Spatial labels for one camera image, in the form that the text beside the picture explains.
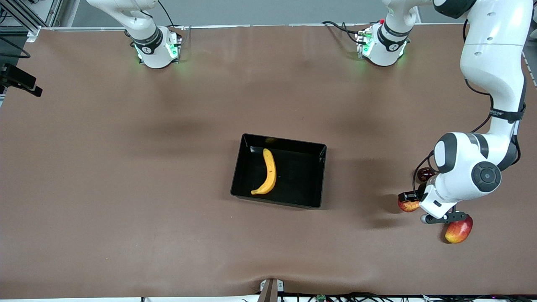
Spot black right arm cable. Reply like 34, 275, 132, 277
0, 36, 32, 59

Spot black cables along table edge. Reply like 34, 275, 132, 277
241, 292, 537, 302

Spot black cables at arm base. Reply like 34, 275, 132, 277
321, 20, 362, 46

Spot aluminium frame profile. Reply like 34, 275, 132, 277
0, 0, 63, 42

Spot thin black cable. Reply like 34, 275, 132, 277
157, 0, 175, 26

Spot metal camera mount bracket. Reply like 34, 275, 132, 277
258, 278, 285, 302

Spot yellow banana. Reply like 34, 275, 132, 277
251, 148, 277, 195

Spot red yellow apple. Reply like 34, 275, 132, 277
397, 199, 421, 213

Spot red yellow mango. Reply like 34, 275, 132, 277
445, 215, 474, 244

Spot black rectangular plastic box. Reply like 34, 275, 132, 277
230, 133, 327, 209

